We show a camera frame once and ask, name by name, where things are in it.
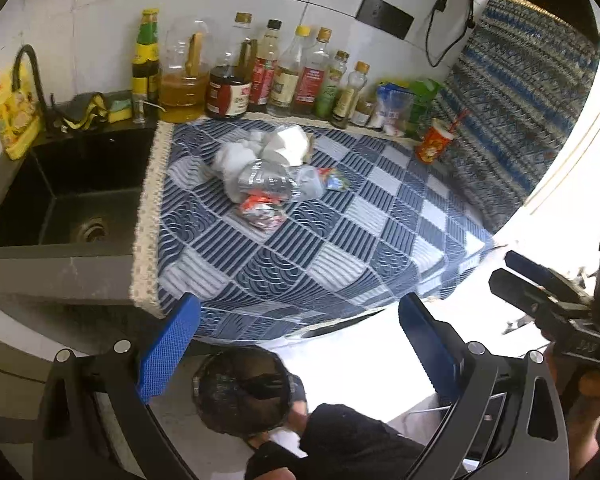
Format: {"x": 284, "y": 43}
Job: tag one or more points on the small gold cap bottle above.
{"x": 346, "y": 101}

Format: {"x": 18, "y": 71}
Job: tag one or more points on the person's right hand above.
{"x": 582, "y": 422}

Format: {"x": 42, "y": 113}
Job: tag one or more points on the small white tissue ball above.
{"x": 285, "y": 146}

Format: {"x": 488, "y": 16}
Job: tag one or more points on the silver foil wrapper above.
{"x": 268, "y": 179}

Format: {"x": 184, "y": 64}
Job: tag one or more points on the red snack wrapper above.
{"x": 262, "y": 212}

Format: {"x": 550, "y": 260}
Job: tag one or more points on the yellow green sponge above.
{"x": 120, "y": 110}

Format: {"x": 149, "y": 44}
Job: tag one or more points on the yellow dish soap bottle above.
{"x": 20, "y": 114}

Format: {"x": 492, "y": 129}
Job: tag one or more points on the green label oil bottle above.
{"x": 325, "y": 100}

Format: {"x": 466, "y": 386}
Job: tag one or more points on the clear cooking oil jug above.
{"x": 185, "y": 70}

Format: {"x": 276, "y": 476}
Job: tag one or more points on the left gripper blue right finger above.
{"x": 436, "y": 345}

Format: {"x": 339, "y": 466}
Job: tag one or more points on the black yellow dish cloth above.
{"x": 85, "y": 112}

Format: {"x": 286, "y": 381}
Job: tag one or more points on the black kitchen sink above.
{"x": 68, "y": 211}

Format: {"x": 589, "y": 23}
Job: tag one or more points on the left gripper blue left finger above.
{"x": 160, "y": 360}

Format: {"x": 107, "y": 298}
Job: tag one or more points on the red label clear bottle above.
{"x": 314, "y": 64}

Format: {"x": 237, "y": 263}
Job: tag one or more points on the patterned woven blue cloth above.
{"x": 518, "y": 89}

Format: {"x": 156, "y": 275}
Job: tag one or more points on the red label soy sauce bottle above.
{"x": 264, "y": 67}

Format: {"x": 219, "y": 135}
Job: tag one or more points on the green yellow sauce bottle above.
{"x": 145, "y": 64}

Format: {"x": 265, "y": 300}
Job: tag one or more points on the black wall socket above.
{"x": 384, "y": 16}

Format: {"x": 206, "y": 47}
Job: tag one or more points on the red paper cup with straw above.
{"x": 437, "y": 138}

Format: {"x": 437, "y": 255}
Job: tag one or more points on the green red snack bag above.
{"x": 333, "y": 179}

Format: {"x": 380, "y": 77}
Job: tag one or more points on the black trash bin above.
{"x": 242, "y": 391}

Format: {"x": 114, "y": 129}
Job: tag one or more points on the white vinegar bottle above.
{"x": 287, "y": 74}

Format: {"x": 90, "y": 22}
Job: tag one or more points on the green packet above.
{"x": 418, "y": 115}

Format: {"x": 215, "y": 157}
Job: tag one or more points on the small glass jar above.
{"x": 362, "y": 112}

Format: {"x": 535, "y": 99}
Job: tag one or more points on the clear plastic wrapper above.
{"x": 308, "y": 184}

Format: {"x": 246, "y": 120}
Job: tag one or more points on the dark soy sauce jug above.
{"x": 229, "y": 86}

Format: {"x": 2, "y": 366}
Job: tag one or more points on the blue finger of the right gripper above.
{"x": 553, "y": 302}
{"x": 536, "y": 273}

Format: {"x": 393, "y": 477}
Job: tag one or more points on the blue white patterned tablecloth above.
{"x": 398, "y": 228}

